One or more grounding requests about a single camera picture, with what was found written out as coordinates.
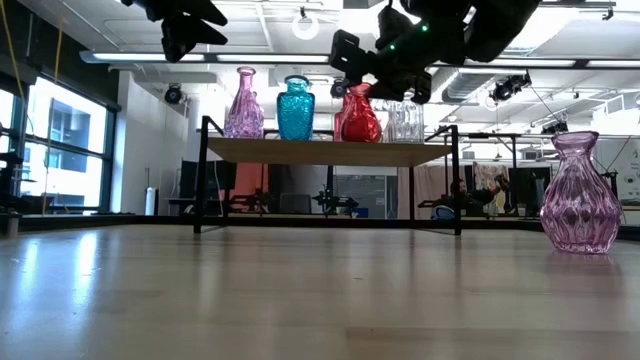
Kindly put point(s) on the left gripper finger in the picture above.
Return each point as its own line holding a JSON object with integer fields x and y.
{"x": 207, "y": 34}
{"x": 210, "y": 12}

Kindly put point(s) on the small clear glass vase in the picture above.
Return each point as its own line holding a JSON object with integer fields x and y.
{"x": 406, "y": 122}

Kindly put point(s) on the red bulbous glass vase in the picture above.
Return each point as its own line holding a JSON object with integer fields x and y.
{"x": 361, "y": 122}

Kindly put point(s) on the teal textured square vase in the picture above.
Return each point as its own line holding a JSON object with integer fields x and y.
{"x": 296, "y": 117}

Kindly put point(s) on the wooden shelf with black frame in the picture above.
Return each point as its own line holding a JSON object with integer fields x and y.
{"x": 325, "y": 152}

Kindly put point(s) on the purple glass cone vase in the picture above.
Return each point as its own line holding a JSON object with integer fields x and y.
{"x": 244, "y": 115}

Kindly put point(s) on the purple bulbous glass vase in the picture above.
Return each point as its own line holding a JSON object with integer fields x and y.
{"x": 580, "y": 210}

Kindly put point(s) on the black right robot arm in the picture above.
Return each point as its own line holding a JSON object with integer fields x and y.
{"x": 495, "y": 25}

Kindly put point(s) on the black background robot arm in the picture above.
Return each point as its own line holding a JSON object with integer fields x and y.
{"x": 255, "y": 201}
{"x": 330, "y": 201}

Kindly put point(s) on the black stage spotlight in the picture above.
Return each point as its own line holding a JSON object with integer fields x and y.
{"x": 510, "y": 86}
{"x": 337, "y": 90}
{"x": 554, "y": 127}
{"x": 172, "y": 94}

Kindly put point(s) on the white round ceiling lamp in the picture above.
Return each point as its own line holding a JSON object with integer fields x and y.
{"x": 306, "y": 36}

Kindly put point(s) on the linear ceiling light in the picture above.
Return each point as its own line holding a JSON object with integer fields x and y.
{"x": 270, "y": 58}

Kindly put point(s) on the black framed background table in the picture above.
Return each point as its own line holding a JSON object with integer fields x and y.
{"x": 500, "y": 135}

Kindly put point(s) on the person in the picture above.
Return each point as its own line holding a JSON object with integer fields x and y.
{"x": 465, "y": 192}

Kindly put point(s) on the floral cloth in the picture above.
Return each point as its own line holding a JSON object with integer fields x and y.
{"x": 487, "y": 175}

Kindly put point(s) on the blue round object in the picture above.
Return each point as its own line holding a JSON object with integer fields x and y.
{"x": 442, "y": 213}

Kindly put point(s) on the grey box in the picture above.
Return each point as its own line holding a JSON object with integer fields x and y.
{"x": 295, "y": 204}

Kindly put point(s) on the orange partition panel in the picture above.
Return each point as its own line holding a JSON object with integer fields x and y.
{"x": 250, "y": 177}

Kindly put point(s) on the large window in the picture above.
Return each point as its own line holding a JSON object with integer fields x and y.
{"x": 75, "y": 145}

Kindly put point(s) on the white cylinder canister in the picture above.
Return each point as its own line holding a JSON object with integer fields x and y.
{"x": 150, "y": 200}

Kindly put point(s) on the black side rack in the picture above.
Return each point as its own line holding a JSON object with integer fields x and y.
{"x": 10, "y": 175}

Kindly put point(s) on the white printed panel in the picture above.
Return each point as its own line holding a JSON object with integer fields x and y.
{"x": 631, "y": 175}

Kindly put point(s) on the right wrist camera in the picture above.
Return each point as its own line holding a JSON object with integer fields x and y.
{"x": 350, "y": 52}

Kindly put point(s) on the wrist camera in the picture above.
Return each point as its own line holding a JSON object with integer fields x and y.
{"x": 177, "y": 42}
{"x": 350, "y": 52}

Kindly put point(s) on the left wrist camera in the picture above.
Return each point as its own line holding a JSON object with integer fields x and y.
{"x": 177, "y": 42}

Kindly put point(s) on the silver air duct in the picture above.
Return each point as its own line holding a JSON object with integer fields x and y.
{"x": 465, "y": 85}

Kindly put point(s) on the black aluminium table frame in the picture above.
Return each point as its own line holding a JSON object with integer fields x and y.
{"x": 90, "y": 221}

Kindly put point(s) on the short grey post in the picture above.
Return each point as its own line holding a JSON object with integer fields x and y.
{"x": 12, "y": 225}

